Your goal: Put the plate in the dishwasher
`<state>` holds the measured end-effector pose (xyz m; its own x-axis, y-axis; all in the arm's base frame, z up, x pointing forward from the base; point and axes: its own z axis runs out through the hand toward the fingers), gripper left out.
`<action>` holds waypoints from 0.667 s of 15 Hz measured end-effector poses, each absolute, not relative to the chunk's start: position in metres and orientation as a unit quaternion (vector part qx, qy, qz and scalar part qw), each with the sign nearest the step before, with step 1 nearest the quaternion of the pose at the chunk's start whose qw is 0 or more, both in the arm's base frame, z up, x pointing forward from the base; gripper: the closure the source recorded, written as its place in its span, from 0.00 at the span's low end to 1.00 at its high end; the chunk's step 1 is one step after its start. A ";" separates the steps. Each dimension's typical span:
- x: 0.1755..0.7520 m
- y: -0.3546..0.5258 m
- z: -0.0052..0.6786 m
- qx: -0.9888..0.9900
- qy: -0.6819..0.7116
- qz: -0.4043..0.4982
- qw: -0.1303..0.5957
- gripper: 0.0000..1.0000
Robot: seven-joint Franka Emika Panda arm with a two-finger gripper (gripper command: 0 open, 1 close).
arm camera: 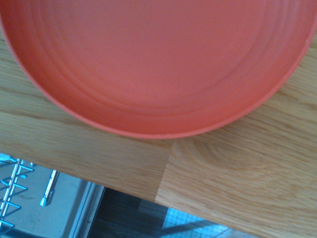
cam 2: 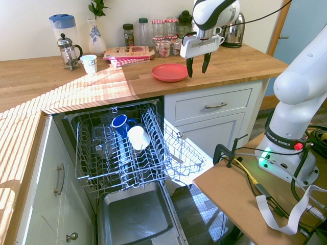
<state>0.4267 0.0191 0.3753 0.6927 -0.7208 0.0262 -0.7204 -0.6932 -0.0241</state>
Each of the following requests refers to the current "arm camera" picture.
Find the orange round plate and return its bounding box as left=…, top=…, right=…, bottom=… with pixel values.
left=0, top=0, right=317, bottom=140

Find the grey dishwasher door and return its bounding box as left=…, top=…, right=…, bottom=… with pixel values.
left=0, top=153, right=106, bottom=238

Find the grey wire dishwasher rack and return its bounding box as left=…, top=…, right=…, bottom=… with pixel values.
left=0, top=153, right=35, bottom=235

